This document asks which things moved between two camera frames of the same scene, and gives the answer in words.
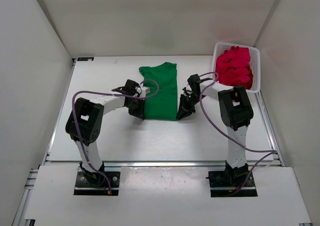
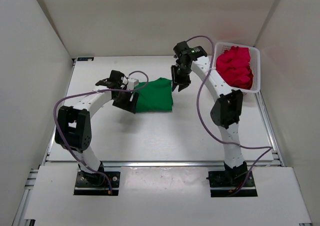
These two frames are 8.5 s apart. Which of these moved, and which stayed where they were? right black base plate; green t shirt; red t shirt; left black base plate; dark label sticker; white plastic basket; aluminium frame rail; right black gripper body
Moved: green t shirt; right black gripper body
Stayed: white plastic basket; right black base plate; aluminium frame rail; left black base plate; red t shirt; dark label sticker
